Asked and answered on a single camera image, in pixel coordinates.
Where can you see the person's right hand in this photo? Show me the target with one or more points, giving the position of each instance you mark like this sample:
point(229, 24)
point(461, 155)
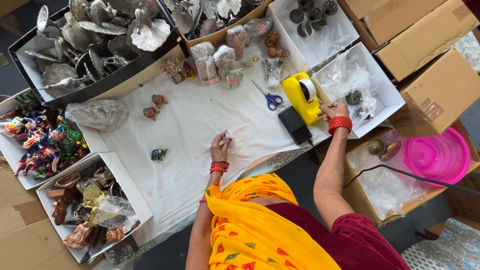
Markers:
point(338, 110)

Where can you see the person's left hand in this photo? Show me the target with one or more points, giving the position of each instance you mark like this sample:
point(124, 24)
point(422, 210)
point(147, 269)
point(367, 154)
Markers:
point(218, 149)

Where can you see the small bubble-wrapped figurine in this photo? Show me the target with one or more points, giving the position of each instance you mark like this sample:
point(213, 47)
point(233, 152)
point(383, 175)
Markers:
point(229, 139)

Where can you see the clear tape roll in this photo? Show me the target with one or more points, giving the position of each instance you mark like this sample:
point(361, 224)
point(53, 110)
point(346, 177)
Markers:
point(309, 89)

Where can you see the red bangles on right wrist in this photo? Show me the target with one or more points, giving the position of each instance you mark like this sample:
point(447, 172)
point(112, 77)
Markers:
point(340, 124)

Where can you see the red bangles on wrist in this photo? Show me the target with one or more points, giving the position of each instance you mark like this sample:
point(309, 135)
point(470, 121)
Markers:
point(340, 124)
point(219, 167)

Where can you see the red bangles on left wrist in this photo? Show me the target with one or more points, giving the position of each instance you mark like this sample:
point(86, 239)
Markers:
point(219, 167)

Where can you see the small decorated trinket box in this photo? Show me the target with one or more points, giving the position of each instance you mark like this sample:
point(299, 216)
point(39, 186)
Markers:
point(354, 97)

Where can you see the white table cloth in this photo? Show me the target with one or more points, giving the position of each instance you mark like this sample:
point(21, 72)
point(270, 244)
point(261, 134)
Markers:
point(195, 120)

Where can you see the yellow tape dispenser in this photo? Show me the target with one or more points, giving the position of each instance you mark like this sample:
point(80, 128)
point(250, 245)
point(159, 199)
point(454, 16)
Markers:
point(296, 95)

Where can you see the black phone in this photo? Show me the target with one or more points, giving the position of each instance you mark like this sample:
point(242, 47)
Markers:
point(294, 125)

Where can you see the white box of plastic wrap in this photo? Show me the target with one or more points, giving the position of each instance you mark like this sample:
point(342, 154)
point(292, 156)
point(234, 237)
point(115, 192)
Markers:
point(375, 75)

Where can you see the small green elephant figurine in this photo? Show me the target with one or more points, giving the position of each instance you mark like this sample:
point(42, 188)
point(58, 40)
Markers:
point(159, 154)

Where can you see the wrapped colourful elephant figurine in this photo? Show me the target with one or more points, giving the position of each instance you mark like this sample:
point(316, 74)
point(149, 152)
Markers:
point(235, 78)

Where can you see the wrapped dark metal item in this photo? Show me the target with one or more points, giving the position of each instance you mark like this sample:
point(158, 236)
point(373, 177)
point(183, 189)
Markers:
point(273, 71)

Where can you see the small red animal figurine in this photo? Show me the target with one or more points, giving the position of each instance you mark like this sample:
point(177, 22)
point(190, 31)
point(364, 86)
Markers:
point(150, 113)
point(159, 100)

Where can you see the bubble-wrapped brown packet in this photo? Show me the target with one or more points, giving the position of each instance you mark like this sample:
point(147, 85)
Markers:
point(236, 39)
point(207, 70)
point(224, 60)
point(201, 50)

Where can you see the white box of metal stands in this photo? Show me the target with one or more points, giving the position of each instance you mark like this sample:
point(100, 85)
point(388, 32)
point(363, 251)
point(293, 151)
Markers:
point(311, 33)

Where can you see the copper figurine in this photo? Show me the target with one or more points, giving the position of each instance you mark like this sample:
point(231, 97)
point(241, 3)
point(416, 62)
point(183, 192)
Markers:
point(278, 52)
point(272, 38)

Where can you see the small red yellow figurine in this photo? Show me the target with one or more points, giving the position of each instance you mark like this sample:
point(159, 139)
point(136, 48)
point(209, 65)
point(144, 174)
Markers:
point(188, 71)

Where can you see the yellow floral scarf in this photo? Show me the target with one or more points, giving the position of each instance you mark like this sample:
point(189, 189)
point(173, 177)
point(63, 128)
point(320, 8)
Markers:
point(255, 228)

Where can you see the brass deity statue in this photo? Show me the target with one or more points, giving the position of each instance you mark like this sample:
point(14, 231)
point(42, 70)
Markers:
point(174, 70)

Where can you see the cardboard box of bubble wrap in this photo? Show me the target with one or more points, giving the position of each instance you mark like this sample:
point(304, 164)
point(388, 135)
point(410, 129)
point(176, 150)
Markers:
point(386, 191)

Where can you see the small wrapped colourful item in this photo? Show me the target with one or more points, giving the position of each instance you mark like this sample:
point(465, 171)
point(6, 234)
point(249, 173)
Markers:
point(251, 59)

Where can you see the large brown cardboard carton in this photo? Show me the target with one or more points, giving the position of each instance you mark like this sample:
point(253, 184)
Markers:
point(442, 93)

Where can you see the pink plastic basket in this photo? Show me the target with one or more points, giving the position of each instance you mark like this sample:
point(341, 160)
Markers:
point(437, 155)

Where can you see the taped brown cardboard carton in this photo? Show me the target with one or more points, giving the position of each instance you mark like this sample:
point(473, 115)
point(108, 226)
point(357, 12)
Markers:
point(427, 45)

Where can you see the flat brown cardboard carton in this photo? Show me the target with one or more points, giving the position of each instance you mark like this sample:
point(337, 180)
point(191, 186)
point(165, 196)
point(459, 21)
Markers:
point(397, 13)

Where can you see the bubble-wrapped colourful packet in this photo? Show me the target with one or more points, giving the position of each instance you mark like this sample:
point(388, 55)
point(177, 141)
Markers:
point(258, 28)

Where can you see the large bubble-wrapped item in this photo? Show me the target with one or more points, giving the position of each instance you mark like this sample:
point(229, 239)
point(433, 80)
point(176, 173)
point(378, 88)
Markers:
point(97, 113)

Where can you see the maroon garment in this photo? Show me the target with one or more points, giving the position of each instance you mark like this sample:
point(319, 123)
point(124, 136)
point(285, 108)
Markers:
point(356, 243)

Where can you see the white box of copper figurines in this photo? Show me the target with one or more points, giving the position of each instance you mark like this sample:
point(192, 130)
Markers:
point(90, 210)

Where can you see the black box of silver peacocks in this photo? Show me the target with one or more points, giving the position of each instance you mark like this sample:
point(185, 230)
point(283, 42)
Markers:
point(86, 45)

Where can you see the patterned blue cushion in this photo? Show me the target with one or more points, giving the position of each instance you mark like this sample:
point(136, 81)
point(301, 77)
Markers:
point(446, 247)

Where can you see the white box of colourful figurines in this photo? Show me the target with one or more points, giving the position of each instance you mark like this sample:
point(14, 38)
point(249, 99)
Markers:
point(41, 142)

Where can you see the flattened cardboard sheet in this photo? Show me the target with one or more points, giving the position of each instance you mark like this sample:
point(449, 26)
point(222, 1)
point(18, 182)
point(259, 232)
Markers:
point(22, 232)

